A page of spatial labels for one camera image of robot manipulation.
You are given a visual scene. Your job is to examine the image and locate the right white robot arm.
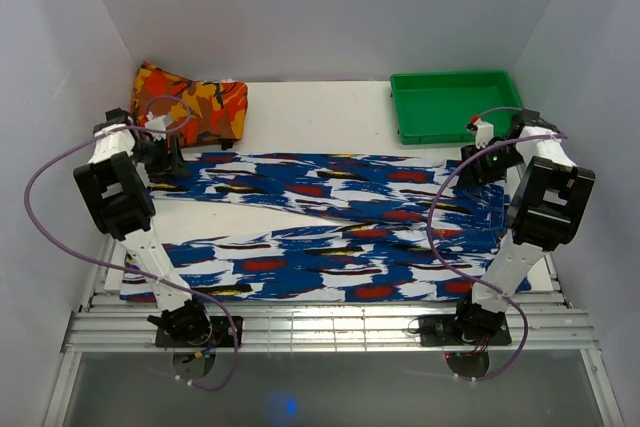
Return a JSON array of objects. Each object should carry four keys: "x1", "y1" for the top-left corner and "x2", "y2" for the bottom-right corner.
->
[{"x1": 451, "y1": 109, "x2": 596, "y2": 344}]

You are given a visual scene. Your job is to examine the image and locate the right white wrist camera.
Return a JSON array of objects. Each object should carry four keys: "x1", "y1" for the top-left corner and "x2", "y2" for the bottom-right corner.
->
[{"x1": 466, "y1": 115, "x2": 494, "y2": 149}]

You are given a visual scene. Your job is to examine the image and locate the aluminium rail frame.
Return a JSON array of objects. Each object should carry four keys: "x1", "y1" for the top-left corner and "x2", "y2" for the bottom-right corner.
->
[{"x1": 43, "y1": 257, "x2": 623, "y2": 426}]

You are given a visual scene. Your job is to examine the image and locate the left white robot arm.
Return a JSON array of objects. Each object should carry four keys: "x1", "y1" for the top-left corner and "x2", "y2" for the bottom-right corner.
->
[{"x1": 73, "y1": 109, "x2": 213, "y2": 347}]

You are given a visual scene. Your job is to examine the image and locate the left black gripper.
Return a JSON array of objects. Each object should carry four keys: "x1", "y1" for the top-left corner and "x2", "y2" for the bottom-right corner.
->
[{"x1": 129, "y1": 135, "x2": 191, "y2": 182}]

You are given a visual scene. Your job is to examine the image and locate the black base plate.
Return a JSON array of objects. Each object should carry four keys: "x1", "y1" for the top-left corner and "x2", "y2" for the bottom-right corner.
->
[
  {"x1": 153, "y1": 316, "x2": 234, "y2": 349},
  {"x1": 418, "y1": 314, "x2": 512, "y2": 347}
]

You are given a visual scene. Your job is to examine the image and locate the green plastic tray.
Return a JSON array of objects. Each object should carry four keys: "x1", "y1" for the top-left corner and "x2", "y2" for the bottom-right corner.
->
[{"x1": 390, "y1": 69, "x2": 522, "y2": 145}]

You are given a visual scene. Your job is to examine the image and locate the blue white patterned trousers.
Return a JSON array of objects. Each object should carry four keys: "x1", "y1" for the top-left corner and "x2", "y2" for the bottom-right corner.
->
[{"x1": 149, "y1": 152, "x2": 510, "y2": 302}]

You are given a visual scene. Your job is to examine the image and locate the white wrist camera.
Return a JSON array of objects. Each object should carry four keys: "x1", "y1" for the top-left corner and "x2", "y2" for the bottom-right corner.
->
[
  {"x1": 466, "y1": 115, "x2": 494, "y2": 149},
  {"x1": 144, "y1": 112, "x2": 173, "y2": 137}
]

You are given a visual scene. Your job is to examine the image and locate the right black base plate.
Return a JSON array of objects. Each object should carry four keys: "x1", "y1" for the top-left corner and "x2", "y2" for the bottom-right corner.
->
[{"x1": 418, "y1": 314, "x2": 512, "y2": 347}]

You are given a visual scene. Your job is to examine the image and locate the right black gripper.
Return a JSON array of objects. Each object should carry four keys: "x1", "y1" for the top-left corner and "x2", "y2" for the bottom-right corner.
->
[{"x1": 456, "y1": 142, "x2": 526, "y2": 191}]

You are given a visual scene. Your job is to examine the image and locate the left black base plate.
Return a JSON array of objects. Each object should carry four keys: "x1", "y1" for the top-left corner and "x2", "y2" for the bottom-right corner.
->
[{"x1": 153, "y1": 316, "x2": 234, "y2": 349}]

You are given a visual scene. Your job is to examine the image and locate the orange camouflage folded trousers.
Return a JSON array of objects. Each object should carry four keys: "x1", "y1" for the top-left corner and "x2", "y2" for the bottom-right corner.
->
[{"x1": 130, "y1": 62, "x2": 248, "y2": 150}]

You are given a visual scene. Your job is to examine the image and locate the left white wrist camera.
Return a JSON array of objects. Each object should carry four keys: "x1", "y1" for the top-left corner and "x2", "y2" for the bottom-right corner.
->
[{"x1": 144, "y1": 112, "x2": 173, "y2": 137}]

